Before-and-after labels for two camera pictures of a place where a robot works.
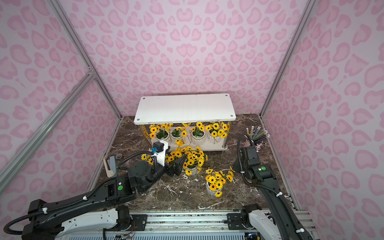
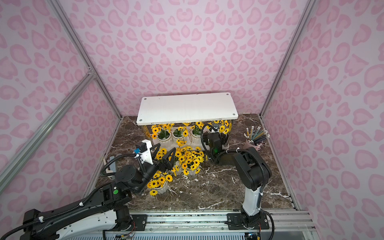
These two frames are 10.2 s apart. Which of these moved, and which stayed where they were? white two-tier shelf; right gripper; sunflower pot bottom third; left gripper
Moved: left gripper; right gripper
Stayed: white two-tier shelf; sunflower pot bottom third
